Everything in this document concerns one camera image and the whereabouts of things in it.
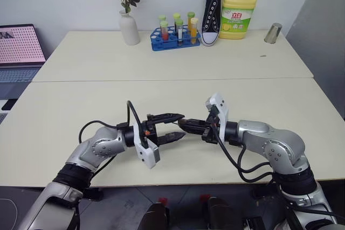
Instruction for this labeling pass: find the green-capped tube with red liquid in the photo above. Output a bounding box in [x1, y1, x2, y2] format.
[160, 20, 169, 42]

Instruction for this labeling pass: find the black table bracket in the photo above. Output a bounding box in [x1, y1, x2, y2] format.
[82, 186, 105, 201]
[251, 186, 275, 201]

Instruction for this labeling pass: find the green-capped tube with dark liquid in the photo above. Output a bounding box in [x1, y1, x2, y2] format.
[172, 12, 181, 33]

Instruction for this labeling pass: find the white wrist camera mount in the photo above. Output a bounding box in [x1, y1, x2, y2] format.
[204, 92, 230, 144]
[133, 121, 161, 170]

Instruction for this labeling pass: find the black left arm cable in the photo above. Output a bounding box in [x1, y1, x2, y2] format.
[79, 100, 144, 144]

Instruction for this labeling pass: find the thin white cable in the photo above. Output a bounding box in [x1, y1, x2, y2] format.
[0, 198, 15, 216]

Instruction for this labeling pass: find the black canvas sneaker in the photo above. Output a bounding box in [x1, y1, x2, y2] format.
[201, 0, 223, 47]

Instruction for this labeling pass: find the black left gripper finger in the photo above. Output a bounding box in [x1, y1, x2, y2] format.
[146, 112, 185, 126]
[157, 131, 187, 145]

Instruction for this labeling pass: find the blue test tube rack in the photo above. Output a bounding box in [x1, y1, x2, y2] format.
[150, 25, 203, 52]

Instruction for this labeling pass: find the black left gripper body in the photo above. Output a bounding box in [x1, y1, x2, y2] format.
[140, 118, 159, 145]

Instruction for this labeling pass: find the green-capped tube with white liquid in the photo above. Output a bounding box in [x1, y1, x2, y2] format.
[175, 19, 185, 46]

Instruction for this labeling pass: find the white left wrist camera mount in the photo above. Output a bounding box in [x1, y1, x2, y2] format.
[133, 121, 161, 170]

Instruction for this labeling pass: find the white ceramic vase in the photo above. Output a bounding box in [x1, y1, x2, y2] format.
[119, 10, 141, 46]

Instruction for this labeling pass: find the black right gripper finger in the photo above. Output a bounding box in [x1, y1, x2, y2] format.
[178, 123, 206, 135]
[182, 118, 208, 127]

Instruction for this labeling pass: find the yellow-capped tube with orange liquid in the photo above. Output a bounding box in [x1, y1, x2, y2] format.
[189, 17, 199, 45]

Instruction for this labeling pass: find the dark rounded shape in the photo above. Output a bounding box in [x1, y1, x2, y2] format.
[206, 197, 238, 230]
[139, 201, 171, 230]

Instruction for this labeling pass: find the silver metal cup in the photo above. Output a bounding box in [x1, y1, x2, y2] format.
[264, 23, 283, 44]

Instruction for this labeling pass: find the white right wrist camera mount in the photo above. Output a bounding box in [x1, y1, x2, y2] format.
[204, 92, 230, 144]

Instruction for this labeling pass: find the grey open laptop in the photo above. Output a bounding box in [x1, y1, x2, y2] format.
[0, 23, 47, 84]

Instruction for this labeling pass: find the green-capped tube with orange liquid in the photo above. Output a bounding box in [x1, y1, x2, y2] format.
[187, 11, 196, 33]

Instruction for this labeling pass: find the yellow detergent pump bottle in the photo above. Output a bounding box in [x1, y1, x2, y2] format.
[218, 0, 260, 40]

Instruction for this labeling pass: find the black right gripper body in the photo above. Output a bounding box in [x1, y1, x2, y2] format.
[201, 112, 219, 145]

